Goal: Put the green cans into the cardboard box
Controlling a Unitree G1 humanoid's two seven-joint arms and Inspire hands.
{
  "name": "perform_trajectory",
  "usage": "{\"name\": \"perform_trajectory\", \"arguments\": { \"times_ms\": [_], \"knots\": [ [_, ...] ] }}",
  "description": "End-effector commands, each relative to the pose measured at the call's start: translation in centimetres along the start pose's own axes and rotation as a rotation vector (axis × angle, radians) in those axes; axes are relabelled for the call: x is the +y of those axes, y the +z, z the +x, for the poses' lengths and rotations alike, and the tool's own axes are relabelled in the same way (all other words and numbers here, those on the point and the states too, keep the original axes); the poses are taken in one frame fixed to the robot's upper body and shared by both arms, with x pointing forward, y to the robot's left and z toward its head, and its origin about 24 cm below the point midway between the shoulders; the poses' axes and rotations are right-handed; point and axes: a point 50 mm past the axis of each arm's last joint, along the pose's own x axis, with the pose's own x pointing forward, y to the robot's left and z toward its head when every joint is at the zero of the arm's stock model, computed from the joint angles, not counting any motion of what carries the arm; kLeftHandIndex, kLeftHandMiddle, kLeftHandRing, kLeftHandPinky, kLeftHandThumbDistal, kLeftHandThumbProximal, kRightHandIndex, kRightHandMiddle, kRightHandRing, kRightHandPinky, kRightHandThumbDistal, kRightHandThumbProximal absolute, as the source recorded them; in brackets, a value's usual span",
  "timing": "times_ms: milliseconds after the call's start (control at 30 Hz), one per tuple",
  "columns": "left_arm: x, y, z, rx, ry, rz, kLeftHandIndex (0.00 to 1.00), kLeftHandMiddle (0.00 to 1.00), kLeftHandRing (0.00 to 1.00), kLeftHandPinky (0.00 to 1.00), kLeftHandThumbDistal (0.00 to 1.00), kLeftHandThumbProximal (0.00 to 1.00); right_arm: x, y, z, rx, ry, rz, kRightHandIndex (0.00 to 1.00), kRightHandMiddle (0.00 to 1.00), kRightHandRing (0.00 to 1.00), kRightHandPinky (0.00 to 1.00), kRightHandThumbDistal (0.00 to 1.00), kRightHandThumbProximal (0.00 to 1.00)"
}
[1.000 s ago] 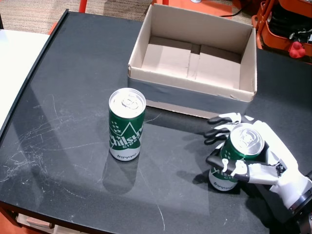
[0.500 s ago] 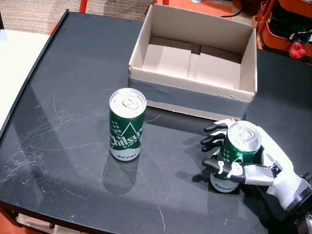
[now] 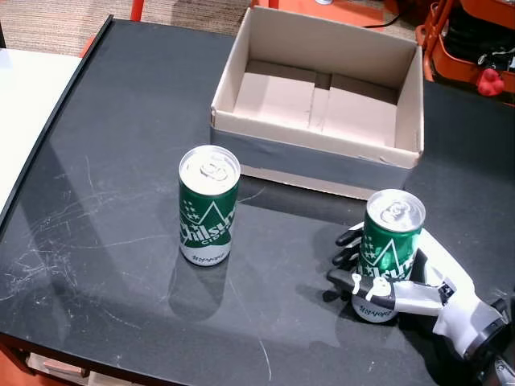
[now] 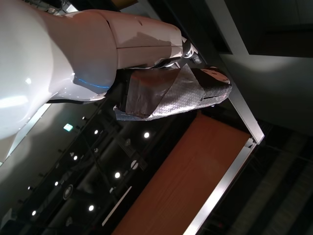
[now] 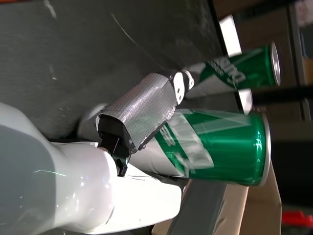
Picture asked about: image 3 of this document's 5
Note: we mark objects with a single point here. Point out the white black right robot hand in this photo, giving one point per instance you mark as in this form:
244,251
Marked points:
454,305

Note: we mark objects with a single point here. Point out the green Chilsung cider can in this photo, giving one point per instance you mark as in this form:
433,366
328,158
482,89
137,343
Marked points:
394,241
205,209

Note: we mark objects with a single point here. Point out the open cardboard box gray tape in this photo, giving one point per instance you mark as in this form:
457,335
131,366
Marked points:
281,100

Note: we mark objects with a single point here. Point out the red rubber toy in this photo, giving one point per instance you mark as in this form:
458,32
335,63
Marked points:
491,82

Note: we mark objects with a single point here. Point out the orange tool cart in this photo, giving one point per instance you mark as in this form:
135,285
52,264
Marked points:
432,52

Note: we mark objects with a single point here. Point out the orange flat board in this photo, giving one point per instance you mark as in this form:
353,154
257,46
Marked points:
346,14

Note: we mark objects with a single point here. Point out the orange metal leg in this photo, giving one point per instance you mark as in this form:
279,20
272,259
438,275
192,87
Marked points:
88,46
137,10

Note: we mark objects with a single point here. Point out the white side table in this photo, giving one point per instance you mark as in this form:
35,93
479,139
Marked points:
28,120

